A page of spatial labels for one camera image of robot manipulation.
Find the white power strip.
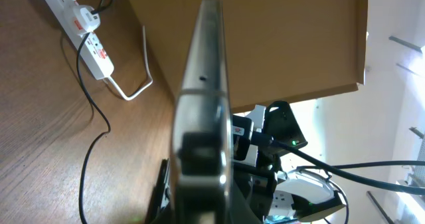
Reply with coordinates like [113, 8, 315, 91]
[45, 0, 114, 80]

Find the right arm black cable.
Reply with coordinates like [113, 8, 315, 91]
[252, 130, 425, 195]

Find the white charger plug adapter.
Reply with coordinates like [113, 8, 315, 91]
[64, 5, 100, 37]

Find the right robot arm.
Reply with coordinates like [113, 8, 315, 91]
[232, 101, 349, 223]

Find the black smartphone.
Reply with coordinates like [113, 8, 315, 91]
[171, 0, 232, 223]

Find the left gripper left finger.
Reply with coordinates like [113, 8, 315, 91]
[145, 160, 171, 224]

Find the black charging cable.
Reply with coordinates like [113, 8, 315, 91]
[76, 0, 118, 224]

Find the white power strip cord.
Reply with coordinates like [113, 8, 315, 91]
[104, 25, 154, 102]

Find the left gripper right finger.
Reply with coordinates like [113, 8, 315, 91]
[230, 183, 261, 224]

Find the brown cardboard board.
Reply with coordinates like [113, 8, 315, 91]
[129, 0, 368, 112]

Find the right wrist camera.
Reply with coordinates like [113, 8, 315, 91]
[232, 105, 266, 167]

